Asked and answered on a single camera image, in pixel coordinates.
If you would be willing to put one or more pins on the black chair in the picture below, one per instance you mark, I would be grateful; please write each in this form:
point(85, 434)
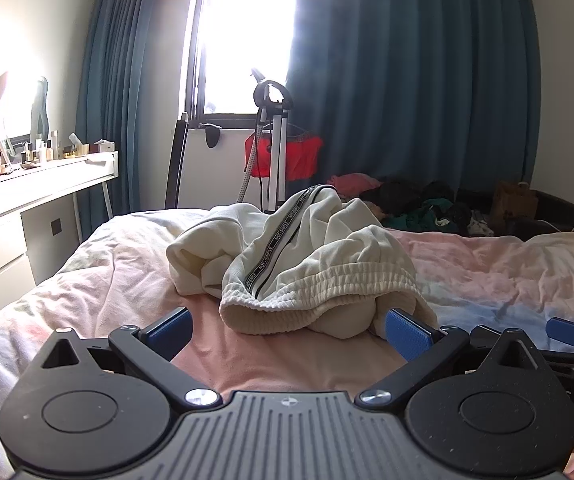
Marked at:
point(174, 170)

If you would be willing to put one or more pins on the bright window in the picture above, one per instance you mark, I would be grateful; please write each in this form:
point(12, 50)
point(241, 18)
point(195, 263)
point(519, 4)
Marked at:
point(242, 35)

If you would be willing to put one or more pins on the pink pastel bed blanket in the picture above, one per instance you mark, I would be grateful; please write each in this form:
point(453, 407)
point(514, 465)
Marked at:
point(92, 270)

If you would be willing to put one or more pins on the red garment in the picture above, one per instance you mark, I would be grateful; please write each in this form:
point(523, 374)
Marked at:
point(299, 157)

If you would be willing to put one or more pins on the pile of clothes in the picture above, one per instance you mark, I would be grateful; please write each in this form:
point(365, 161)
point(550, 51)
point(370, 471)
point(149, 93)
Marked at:
point(417, 200)

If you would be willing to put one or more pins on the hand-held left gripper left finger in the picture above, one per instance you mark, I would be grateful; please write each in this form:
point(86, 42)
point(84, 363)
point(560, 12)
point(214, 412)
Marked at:
point(167, 334)

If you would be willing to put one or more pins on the small black object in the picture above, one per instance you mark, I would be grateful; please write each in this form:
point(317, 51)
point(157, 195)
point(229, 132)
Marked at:
point(213, 137)

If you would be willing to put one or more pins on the white dressing desk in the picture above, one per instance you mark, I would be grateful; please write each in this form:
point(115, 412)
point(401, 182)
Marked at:
point(32, 195)

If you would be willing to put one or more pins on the blue curtain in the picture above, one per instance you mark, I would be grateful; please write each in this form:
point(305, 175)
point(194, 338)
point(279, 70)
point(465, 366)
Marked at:
point(132, 85)
point(417, 85)

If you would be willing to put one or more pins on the tissue box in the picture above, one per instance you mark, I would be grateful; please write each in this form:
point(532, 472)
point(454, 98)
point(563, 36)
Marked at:
point(104, 146)

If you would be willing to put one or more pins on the brown paper bag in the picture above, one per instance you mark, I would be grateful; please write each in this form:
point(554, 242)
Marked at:
point(514, 202)

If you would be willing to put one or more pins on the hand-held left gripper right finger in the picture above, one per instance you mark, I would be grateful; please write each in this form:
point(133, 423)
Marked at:
point(409, 336)

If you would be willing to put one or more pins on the white framed mirror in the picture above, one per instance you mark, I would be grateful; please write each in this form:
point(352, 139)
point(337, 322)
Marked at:
point(17, 105)

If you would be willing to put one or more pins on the row of cosmetic bottles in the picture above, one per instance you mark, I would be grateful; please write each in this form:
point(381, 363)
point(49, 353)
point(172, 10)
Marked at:
point(42, 150)

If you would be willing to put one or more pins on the garment steamer stand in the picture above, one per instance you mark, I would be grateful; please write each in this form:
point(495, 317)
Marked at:
point(277, 160)

